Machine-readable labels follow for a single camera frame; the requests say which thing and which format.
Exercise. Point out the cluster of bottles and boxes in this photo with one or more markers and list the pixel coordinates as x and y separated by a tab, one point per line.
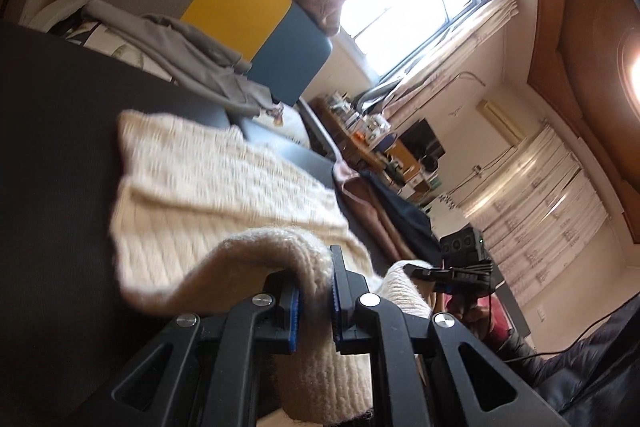
357	117

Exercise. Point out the dark navy garment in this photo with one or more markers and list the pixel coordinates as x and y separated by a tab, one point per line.
405	217

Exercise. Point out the grey cloth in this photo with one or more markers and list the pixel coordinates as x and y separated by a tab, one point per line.
190	47

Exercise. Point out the grey yellow blue chair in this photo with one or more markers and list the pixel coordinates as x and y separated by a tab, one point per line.
240	2

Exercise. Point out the wooden desk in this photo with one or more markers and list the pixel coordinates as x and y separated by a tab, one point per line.
360	154

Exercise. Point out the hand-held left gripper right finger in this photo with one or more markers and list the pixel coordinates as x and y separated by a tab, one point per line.
334	312

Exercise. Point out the cream knit sweater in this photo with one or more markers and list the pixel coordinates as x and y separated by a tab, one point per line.
210	187

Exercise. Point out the ceiling lamp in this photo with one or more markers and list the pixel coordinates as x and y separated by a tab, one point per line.
632	72

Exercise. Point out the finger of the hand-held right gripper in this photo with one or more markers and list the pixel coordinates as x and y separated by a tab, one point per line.
427	272

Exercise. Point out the wall socket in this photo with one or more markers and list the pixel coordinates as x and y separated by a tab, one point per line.
541	314

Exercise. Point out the pink garment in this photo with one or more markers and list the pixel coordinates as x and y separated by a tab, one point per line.
370	212

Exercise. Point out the small round fan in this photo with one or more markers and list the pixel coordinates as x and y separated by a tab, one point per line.
431	163

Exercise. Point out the bent metal pole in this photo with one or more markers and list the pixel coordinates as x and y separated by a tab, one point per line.
460	79

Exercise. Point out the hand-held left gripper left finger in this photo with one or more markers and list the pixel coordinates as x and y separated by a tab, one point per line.
295	322

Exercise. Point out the black monitor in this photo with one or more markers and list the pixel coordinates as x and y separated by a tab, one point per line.
422	139

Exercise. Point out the person's right hand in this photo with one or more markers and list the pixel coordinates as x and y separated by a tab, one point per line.
465	314

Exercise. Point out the person's black jacket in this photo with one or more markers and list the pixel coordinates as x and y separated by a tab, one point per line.
590	372

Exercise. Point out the pink and grey curtain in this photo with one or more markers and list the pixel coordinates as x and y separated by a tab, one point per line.
450	52

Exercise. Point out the air conditioner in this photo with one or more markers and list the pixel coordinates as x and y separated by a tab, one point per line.
500	122

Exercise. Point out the white ship print curtain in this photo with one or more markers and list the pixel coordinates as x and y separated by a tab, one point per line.
540	217

